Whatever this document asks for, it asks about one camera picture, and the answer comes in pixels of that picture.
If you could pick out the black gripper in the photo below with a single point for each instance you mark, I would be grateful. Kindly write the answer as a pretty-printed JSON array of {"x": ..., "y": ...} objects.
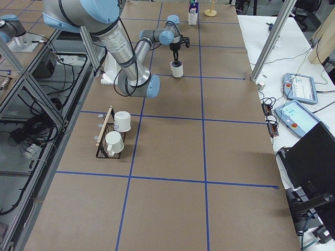
[{"x": 174, "y": 48}]

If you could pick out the white mug grey inside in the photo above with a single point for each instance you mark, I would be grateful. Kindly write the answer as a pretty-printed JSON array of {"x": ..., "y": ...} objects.
[{"x": 177, "y": 69}]

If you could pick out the blue white milk carton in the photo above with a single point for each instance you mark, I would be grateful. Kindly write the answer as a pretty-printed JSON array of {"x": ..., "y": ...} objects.
[{"x": 192, "y": 12}]

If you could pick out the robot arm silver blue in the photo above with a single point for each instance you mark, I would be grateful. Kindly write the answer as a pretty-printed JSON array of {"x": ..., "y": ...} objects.
[
  {"x": 102, "y": 20},
  {"x": 11, "y": 27}
]

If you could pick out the wooden cup tree stand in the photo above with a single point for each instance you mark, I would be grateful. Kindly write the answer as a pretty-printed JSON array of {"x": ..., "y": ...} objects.
[{"x": 211, "y": 12}]

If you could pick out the small silver metal cup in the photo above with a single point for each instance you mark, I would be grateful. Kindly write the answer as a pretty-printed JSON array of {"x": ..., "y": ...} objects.
[{"x": 260, "y": 85}]

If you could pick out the white mug far on rack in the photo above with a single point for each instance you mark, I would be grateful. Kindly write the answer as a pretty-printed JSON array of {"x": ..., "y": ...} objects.
[{"x": 122, "y": 121}]

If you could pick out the white mug on rack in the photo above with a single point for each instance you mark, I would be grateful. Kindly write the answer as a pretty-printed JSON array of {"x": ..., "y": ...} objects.
[
  {"x": 114, "y": 143},
  {"x": 122, "y": 121}
]

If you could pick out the white mug near on rack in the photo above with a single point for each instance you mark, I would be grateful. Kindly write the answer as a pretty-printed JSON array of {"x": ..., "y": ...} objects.
[{"x": 114, "y": 143}]

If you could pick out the black power strip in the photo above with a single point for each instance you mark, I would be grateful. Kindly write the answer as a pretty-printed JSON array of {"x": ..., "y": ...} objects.
[{"x": 271, "y": 120}]

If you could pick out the far teach pendant tablet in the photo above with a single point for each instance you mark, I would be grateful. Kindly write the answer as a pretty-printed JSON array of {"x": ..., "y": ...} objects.
[{"x": 300, "y": 87}]

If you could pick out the teach pendant tablet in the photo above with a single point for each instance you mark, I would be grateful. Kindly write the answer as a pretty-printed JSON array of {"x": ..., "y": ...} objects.
[
  {"x": 300, "y": 87},
  {"x": 297, "y": 117}
]

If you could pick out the near teach pendant tablet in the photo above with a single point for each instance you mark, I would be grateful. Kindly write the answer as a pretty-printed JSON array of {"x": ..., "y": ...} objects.
[{"x": 297, "y": 117}]

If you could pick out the black monitor on stand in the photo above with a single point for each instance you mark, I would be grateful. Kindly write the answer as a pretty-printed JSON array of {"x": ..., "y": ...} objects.
[{"x": 310, "y": 166}]

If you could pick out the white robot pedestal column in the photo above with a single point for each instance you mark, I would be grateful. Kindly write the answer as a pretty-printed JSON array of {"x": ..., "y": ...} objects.
[{"x": 111, "y": 69}]

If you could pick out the black wire mug rack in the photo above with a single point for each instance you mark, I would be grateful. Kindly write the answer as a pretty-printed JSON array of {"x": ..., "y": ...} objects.
[{"x": 106, "y": 127}]

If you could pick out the aluminium frame post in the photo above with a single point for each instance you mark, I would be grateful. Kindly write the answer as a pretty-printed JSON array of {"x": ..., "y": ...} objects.
[{"x": 272, "y": 38}]

